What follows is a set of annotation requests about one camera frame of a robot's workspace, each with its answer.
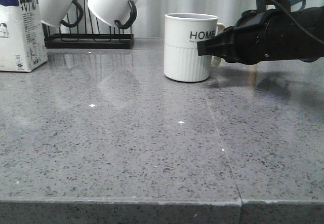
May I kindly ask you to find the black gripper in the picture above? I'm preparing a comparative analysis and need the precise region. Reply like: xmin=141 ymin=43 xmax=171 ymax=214
xmin=197 ymin=10 xmax=289 ymax=65

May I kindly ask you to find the blue white milk carton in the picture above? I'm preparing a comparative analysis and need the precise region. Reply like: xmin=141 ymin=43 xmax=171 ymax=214
xmin=1 ymin=0 xmax=48 ymax=72

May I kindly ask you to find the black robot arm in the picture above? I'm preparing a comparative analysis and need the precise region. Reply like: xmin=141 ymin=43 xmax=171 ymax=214
xmin=197 ymin=0 xmax=323 ymax=65

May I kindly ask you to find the white HOME ceramic cup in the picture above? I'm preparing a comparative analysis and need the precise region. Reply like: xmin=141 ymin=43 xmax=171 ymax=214
xmin=164 ymin=13 xmax=225 ymax=83

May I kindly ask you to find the black cable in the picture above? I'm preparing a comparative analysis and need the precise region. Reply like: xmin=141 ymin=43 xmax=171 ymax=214
xmin=232 ymin=0 xmax=324 ymax=45

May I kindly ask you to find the black wire mug rack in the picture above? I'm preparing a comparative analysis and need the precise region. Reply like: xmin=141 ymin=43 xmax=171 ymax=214
xmin=43 ymin=0 xmax=134 ymax=49

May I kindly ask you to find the white enamel mug black handle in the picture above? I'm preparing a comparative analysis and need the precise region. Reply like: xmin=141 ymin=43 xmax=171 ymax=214
xmin=38 ymin=0 xmax=84 ymax=28

